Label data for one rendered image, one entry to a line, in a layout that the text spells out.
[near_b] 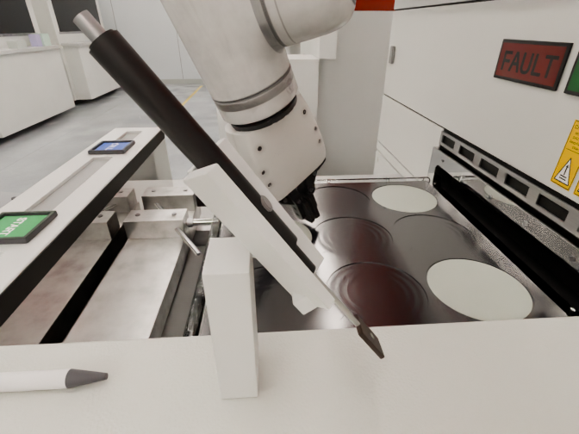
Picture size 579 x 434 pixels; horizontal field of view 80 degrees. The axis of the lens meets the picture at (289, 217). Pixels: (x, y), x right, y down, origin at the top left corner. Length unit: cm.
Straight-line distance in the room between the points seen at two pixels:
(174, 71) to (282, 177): 819
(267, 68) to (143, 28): 832
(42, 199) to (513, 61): 61
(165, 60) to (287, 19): 828
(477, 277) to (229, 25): 35
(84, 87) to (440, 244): 652
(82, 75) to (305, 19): 649
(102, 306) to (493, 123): 55
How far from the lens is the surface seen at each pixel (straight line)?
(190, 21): 32
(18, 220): 45
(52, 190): 53
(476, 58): 65
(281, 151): 38
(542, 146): 51
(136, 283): 44
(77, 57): 672
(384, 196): 58
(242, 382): 20
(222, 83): 33
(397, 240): 46
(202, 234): 58
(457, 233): 51
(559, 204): 48
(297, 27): 30
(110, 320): 41
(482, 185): 58
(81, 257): 45
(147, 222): 51
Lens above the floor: 114
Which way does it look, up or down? 29 degrees down
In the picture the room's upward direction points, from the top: straight up
